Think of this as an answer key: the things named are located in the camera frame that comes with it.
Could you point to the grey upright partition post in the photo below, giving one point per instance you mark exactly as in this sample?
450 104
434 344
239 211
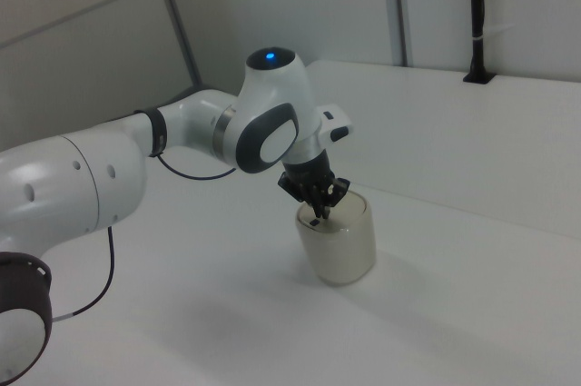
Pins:
399 4

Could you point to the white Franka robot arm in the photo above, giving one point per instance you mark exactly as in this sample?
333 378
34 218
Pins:
91 177

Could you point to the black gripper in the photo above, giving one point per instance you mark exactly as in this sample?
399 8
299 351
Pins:
311 170

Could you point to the grey slanted partition post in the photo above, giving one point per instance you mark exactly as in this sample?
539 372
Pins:
174 4

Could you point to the small white trash can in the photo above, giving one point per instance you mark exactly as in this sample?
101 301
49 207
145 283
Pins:
340 245

